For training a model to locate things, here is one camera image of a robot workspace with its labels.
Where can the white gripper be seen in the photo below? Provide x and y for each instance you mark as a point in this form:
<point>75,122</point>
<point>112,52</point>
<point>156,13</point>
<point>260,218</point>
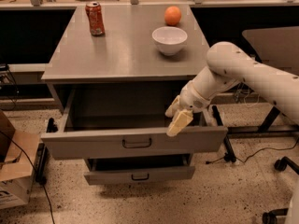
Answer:
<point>192,99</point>

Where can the orange fruit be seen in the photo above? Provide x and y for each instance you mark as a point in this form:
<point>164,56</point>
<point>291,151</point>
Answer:
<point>172,16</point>

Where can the grey bottom drawer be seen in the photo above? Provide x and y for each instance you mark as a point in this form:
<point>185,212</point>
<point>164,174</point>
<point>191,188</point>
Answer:
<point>139,175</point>

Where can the black bar left floor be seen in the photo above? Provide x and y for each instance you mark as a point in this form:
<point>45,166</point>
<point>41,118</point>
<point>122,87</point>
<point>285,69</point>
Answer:
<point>42,154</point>

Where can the cardboard box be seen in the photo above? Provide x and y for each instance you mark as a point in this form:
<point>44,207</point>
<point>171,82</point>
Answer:
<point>18,152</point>

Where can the grey top drawer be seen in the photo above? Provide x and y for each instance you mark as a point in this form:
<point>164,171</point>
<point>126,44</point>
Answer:
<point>118,123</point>

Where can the black bar floor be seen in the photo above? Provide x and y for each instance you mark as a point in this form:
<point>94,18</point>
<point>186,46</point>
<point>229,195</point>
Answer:
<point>229,155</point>
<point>42,154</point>

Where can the red soda can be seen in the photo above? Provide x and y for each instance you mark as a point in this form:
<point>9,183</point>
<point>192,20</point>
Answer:
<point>94,14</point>

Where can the black table frame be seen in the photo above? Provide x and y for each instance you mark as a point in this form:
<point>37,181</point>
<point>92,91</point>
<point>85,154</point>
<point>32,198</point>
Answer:
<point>266,127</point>

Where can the grey drawer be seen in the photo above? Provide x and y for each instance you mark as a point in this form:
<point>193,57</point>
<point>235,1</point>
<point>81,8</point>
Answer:
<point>118,123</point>
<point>139,175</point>

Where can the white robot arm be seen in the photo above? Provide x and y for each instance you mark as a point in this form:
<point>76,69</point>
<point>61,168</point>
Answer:
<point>226,66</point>

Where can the white ceramic bowl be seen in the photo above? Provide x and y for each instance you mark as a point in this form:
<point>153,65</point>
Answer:
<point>169,40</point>

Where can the dark tabletop right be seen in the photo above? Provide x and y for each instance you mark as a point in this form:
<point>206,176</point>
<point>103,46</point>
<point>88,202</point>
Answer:
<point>277,47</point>

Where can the grey drawer cabinet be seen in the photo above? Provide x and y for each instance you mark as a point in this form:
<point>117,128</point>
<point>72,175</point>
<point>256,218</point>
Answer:
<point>125,57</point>

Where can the black bar right floor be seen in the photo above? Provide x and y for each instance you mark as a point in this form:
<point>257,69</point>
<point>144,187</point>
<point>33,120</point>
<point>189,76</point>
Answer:
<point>229,155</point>

